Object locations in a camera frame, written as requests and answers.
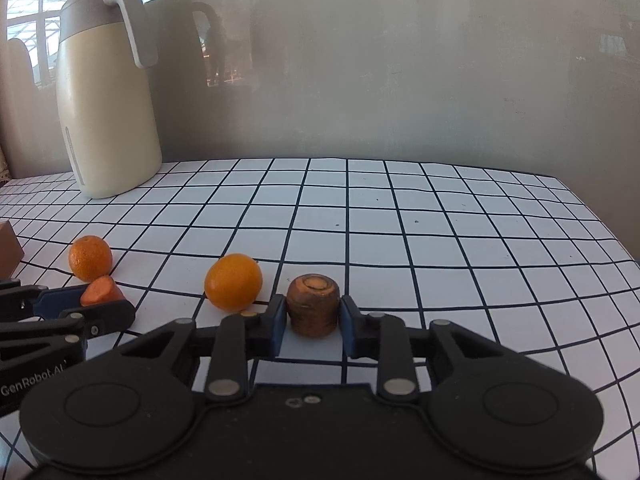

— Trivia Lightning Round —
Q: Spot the orange carrot chunk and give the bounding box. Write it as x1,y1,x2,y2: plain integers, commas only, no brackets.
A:
80,275,125,307

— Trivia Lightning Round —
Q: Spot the large orange fruit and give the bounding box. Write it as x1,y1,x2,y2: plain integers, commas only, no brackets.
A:
204,254,262,313

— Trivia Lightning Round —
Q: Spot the brown-topped carrot chunk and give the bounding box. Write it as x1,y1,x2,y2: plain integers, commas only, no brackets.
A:
285,273,340,338

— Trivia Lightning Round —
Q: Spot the white tray brown rim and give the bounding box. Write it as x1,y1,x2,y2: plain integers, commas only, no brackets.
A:
0,220,24,281

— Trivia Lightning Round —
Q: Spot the mandarin orange with spots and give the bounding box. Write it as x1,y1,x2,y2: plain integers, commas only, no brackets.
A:
67,235,113,283

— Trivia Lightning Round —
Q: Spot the cream thermos jug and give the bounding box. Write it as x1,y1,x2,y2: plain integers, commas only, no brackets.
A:
56,0,162,198

